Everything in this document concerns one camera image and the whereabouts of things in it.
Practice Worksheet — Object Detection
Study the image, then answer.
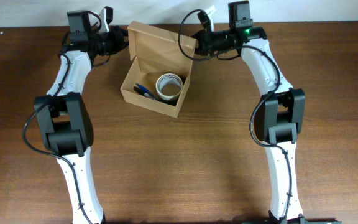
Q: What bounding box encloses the white masking tape roll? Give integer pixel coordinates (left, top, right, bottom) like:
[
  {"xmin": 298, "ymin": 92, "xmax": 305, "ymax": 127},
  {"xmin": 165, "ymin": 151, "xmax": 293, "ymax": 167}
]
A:
[{"xmin": 155, "ymin": 73, "xmax": 183, "ymax": 101}]

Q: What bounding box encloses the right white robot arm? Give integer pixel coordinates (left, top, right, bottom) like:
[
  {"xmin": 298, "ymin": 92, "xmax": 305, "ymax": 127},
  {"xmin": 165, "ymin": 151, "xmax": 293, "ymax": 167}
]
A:
[{"xmin": 193, "ymin": 1, "xmax": 306, "ymax": 223}]

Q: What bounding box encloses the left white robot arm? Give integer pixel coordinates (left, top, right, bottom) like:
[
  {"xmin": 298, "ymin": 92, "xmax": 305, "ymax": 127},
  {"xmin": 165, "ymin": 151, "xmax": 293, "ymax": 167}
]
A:
[{"xmin": 34, "ymin": 6, "xmax": 129, "ymax": 223}]

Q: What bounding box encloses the brown cardboard box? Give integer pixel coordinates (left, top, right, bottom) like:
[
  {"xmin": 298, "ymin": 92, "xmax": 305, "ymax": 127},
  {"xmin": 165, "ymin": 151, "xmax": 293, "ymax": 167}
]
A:
[{"xmin": 121, "ymin": 21, "xmax": 196, "ymax": 118}]

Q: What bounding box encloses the blue ballpoint pen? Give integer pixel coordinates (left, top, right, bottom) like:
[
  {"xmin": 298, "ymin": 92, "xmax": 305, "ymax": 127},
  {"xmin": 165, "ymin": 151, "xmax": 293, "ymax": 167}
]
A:
[{"xmin": 136, "ymin": 83, "xmax": 157, "ymax": 100}]

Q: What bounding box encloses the black permanent marker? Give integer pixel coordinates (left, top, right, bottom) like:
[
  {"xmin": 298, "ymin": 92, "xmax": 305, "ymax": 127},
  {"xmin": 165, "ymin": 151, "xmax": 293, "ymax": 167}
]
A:
[{"xmin": 133, "ymin": 86, "xmax": 158, "ymax": 101}]

